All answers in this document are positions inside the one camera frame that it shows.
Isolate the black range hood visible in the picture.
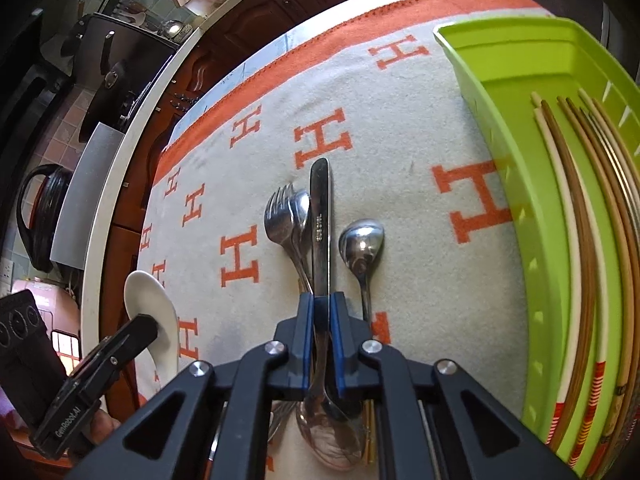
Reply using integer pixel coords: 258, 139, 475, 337
0, 7, 76, 201

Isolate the small metal pot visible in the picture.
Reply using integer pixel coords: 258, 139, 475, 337
161, 19, 195, 42

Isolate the white ceramic spoon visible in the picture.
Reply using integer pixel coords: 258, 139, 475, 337
123, 270, 181, 377

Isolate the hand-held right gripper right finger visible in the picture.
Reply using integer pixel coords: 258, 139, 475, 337
329, 292, 576, 480

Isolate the twisted metal chopstick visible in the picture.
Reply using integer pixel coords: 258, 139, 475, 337
590, 112, 640, 241

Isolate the black frying pan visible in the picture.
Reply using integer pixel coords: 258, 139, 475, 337
60, 0, 91, 58

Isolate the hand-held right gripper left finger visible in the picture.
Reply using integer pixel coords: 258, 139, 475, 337
65, 291, 318, 480

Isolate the person's left hand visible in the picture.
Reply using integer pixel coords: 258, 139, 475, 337
91, 407, 122, 448

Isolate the gold ribbed stick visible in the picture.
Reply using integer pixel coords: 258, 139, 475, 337
366, 399, 378, 465

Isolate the small metal spoon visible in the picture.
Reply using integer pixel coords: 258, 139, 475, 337
338, 218, 386, 323

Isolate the black wok with handle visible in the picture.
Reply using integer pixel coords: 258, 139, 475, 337
77, 30, 143, 143

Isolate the metal fork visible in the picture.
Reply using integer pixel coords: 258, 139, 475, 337
267, 400, 299, 443
264, 182, 313, 295

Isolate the orange grey printed blanket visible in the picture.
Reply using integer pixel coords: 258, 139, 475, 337
134, 0, 566, 480

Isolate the green plastic tray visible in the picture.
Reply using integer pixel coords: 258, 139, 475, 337
432, 16, 640, 480

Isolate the pink rice cooker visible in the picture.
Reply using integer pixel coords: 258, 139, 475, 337
10, 277, 83, 361

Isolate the light wooden chopstick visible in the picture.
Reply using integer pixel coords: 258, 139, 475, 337
567, 100, 640, 311

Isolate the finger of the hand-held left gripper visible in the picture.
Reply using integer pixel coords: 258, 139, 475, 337
29, 314, 162, 462

